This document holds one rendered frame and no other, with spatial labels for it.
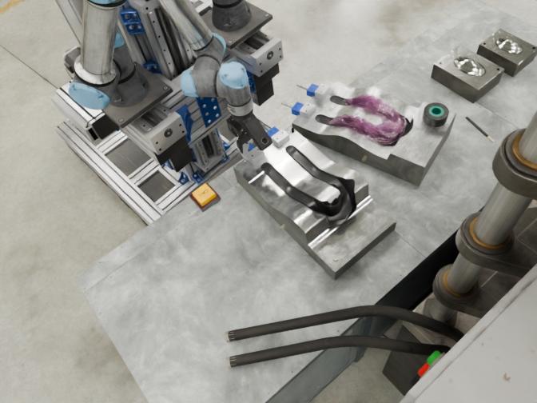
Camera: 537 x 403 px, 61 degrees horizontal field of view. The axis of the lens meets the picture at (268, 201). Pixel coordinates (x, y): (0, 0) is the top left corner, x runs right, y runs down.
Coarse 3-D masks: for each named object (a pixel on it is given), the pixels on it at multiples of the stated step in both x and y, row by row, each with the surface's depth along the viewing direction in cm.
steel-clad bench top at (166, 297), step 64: (384, 64) 186; (512, 128) 161; (384, 192) 153; (448, 192) 150; (128, 256) 151; (192, 256) 148; (256, 256) 146; (384, 256) 141; (128, 320) 139; (192, 320) 137; (256, 320) 134; (192, 384) 127; (256, 384) 125
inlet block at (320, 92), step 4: (296, 84) 177; (312, 84) 174; (320, 84) 172; (304, 88) 175; (308, 88) 174; (312, 88) 173; (316, 88) 173; (320, 88) 171; (324, 88) 171; (328, 88) 171; (308, 92) 173; (312, 92) 172; (316, 92) 170; (320, 92) 170; (324, 92) 170; (328, 92) 173; (312, 96) 174; (316, 96) 172; (320, 96) 170; (324, 96) 171
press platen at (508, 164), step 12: (516, 132) 69; (504, 144) 69; (516, 144) 68; (504, 156) 68; (516, 156) 67; (492, 168) 72; (504, 168) 68; (516, 168) 66; (528, 168) 66; (504, 180) 69; (516, 180) 67; (528, 180) 66; (516, 192) 69; (528, 192) 67
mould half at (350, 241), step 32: (288, 128) 161; (288, 160) 154; (320, 160) 153; (256, 192) 150; (320, 192) 141; (288, 224) 142; (320, 224) 136; (352, 224) 141; (384, 224) 140; (320, 256) 137; (352, 256) 135
